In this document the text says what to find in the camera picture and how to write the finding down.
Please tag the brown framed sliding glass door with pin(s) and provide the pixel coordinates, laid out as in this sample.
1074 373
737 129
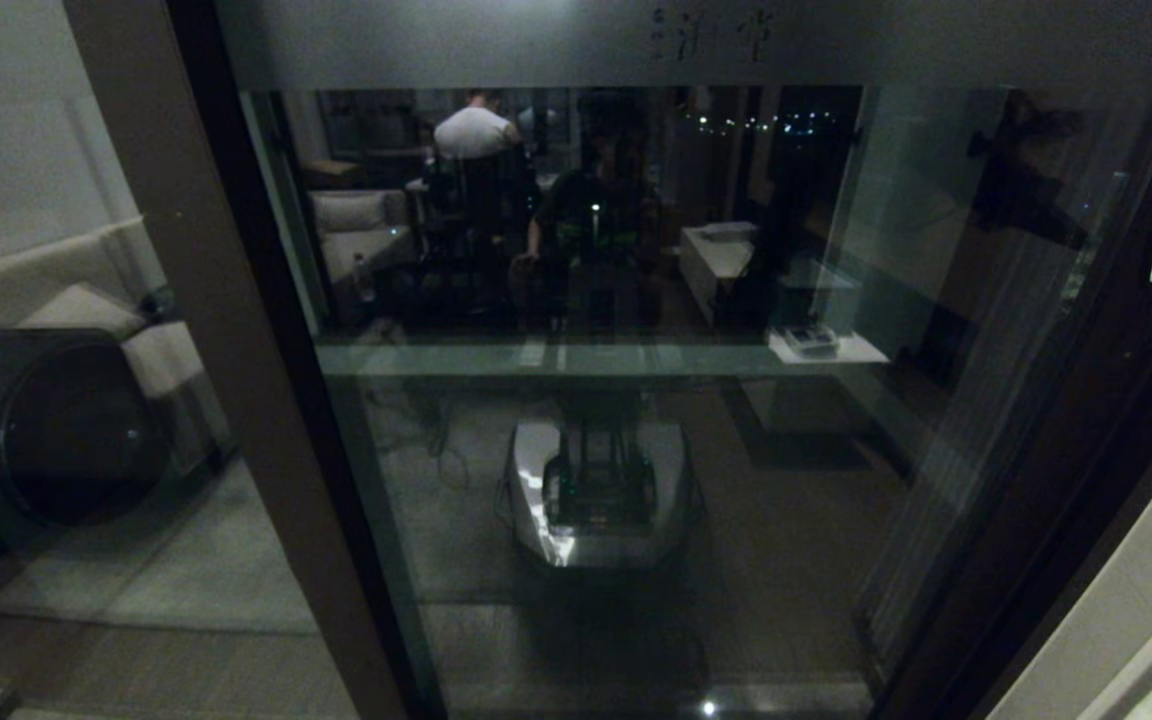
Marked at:
1016 450

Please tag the dark brown door jamb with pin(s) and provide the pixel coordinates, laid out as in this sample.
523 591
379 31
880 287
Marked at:
1076 610

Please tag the dark green cloth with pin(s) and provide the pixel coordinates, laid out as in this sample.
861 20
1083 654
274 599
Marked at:
158 301

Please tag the grey rug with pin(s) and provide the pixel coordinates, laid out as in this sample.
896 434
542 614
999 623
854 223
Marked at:
166 560

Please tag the beige sofa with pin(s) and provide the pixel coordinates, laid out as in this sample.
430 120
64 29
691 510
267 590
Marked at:
86 262

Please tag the beige sofa cushion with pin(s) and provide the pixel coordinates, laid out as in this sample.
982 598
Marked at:
86 308

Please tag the brown fixed door frame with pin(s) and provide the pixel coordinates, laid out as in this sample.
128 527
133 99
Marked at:
236 300

